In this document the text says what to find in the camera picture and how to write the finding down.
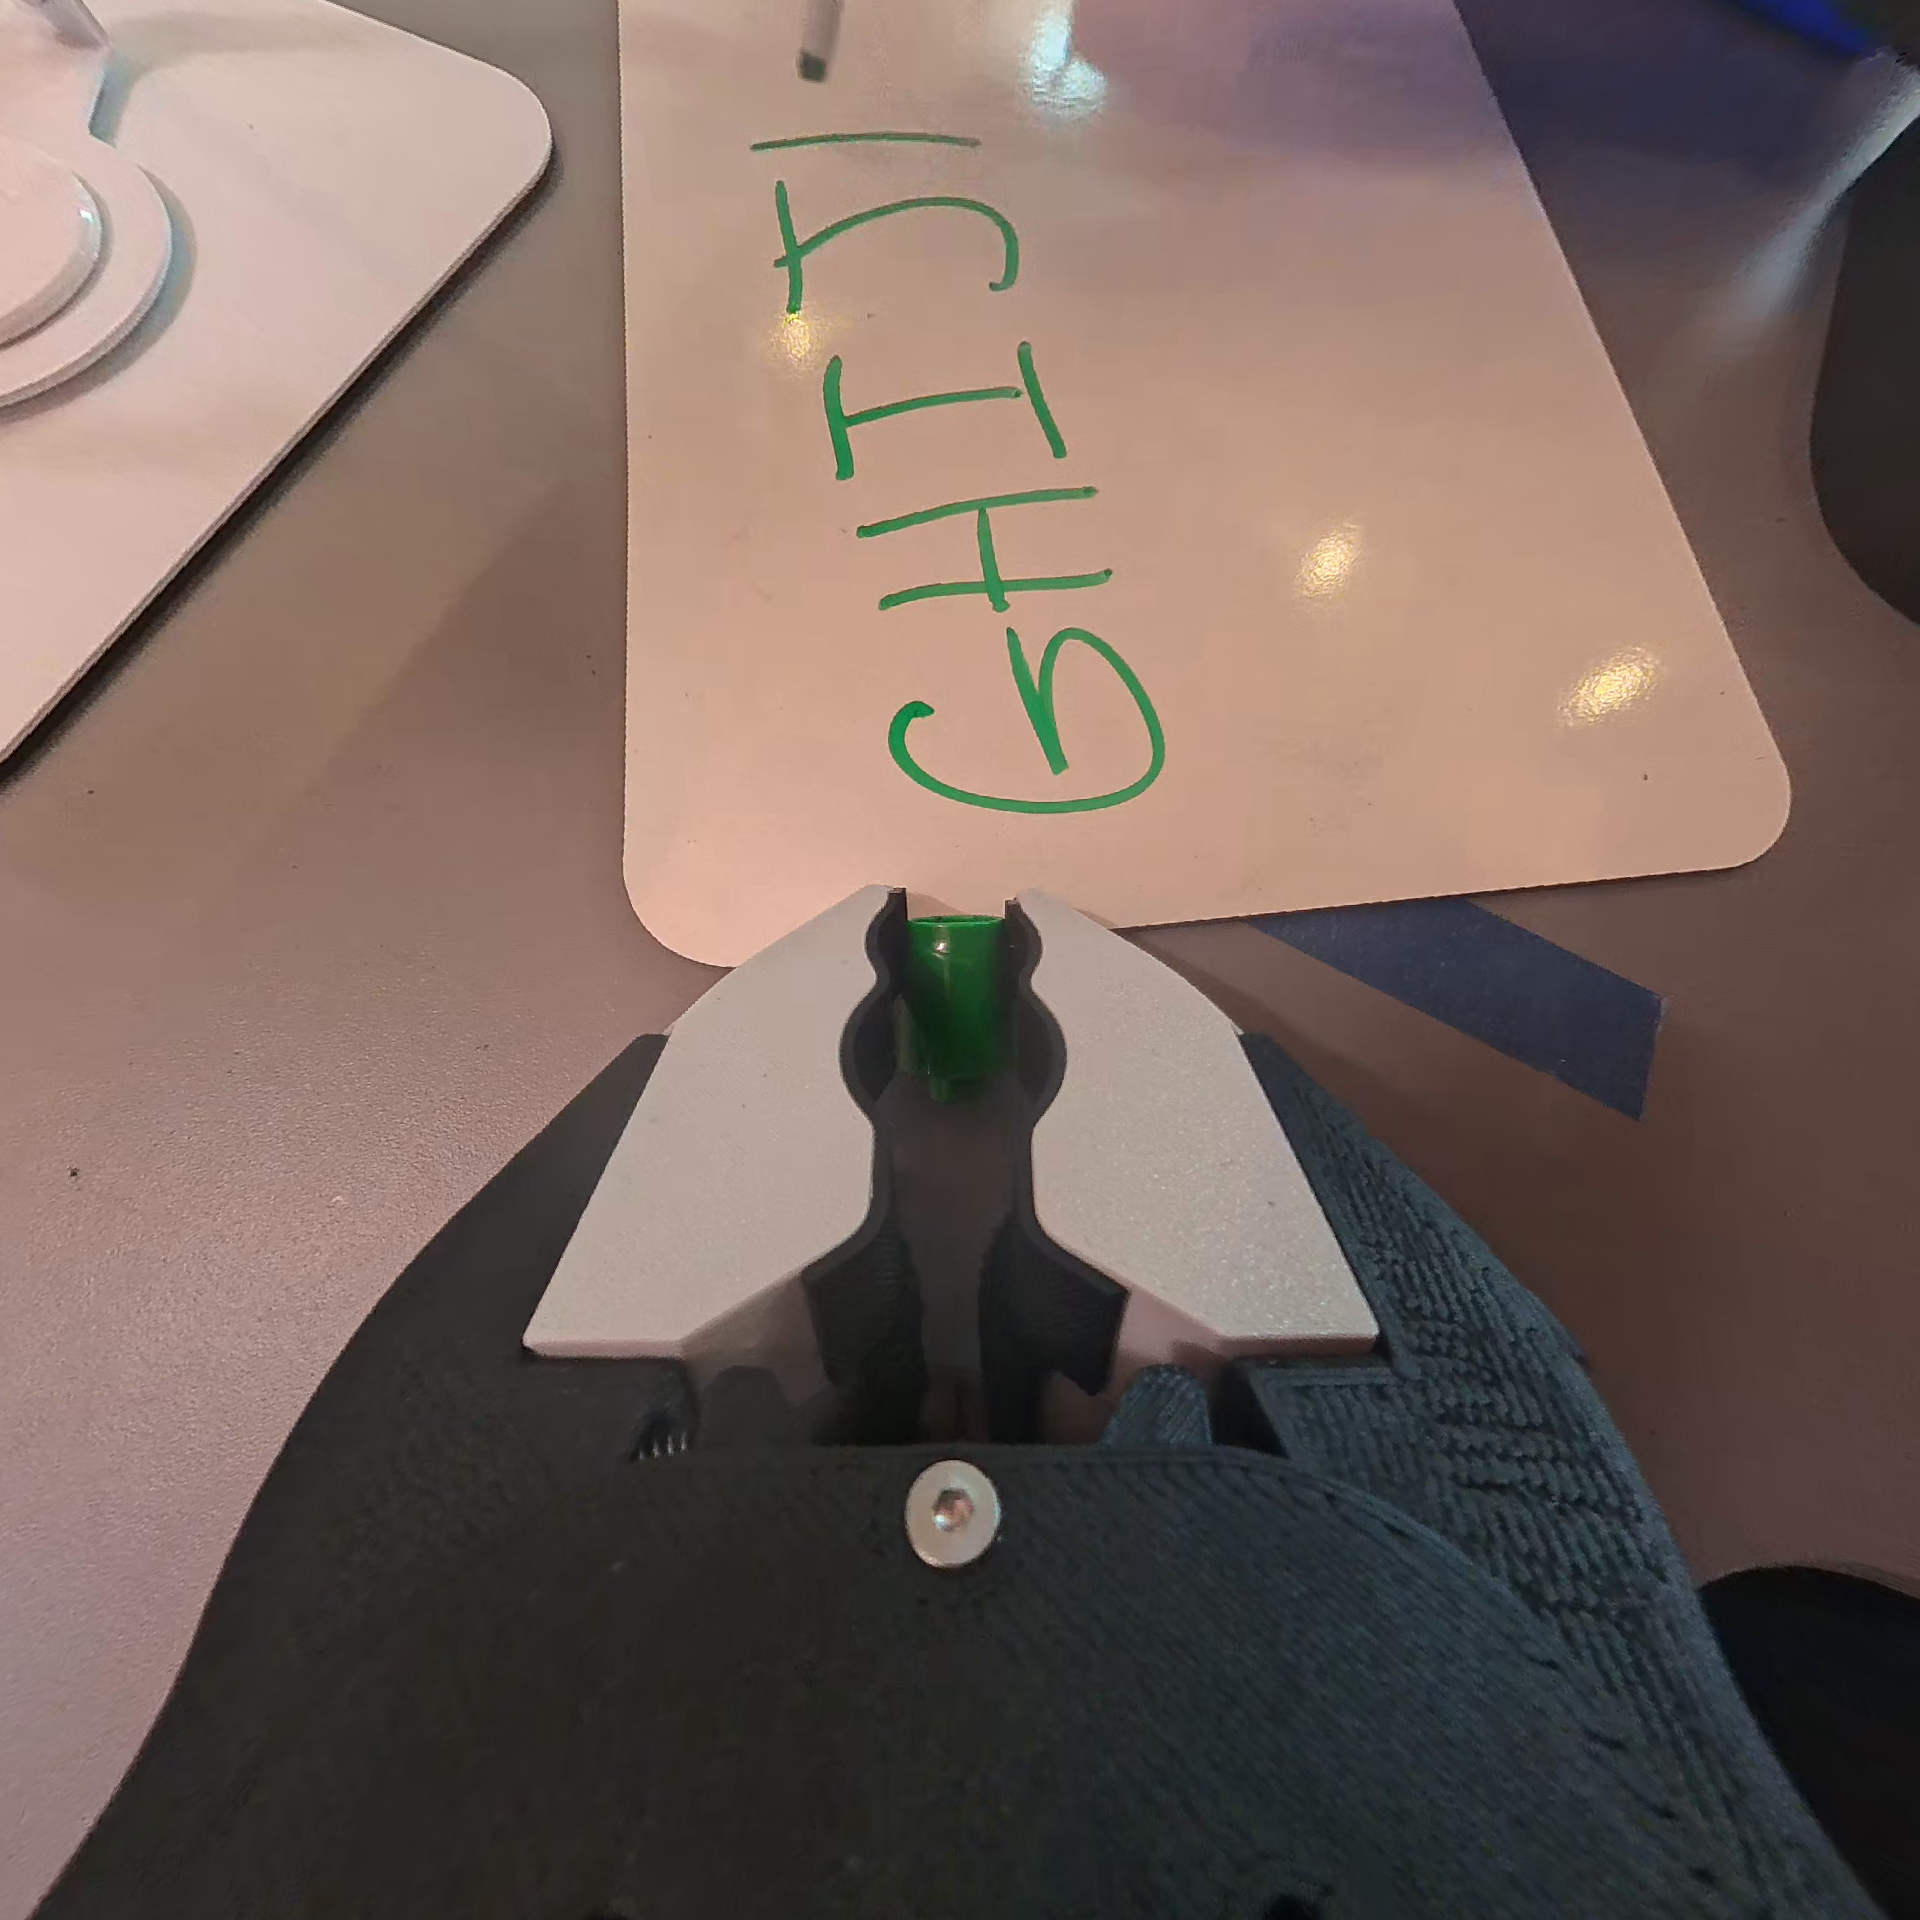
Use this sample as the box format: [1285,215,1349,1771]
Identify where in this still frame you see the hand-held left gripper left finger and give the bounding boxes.
[519,880,929,1439]

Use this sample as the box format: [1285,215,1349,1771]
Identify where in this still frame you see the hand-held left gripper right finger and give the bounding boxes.
[979,889,1381,1439]

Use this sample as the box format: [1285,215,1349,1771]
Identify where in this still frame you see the green marker cap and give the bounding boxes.
[897,910,1022,1102]

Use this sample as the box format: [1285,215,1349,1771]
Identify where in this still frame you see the white whiteboard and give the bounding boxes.
[619,0,1793,969]

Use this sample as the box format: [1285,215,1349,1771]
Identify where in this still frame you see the blue tape strip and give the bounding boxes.
[1253,900,1666,1119]

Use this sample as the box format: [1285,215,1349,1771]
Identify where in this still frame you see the black textured cushion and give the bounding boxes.
[1808,150,1920,624]

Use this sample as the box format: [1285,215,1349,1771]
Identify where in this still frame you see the white metal desk stand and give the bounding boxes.
[0,0,554,758]

